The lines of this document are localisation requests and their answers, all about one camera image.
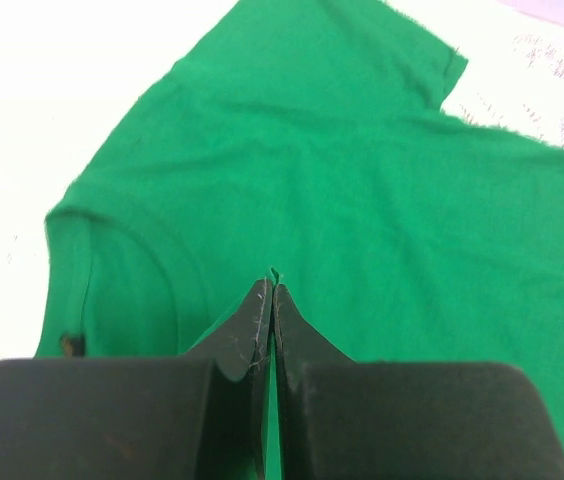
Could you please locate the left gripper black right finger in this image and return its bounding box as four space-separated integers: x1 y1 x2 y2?
273 285 564 479

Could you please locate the green t-shirt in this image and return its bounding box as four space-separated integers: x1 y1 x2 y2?
34 0 564 480

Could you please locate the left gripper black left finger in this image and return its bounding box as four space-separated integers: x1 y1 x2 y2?
0 279 273 479

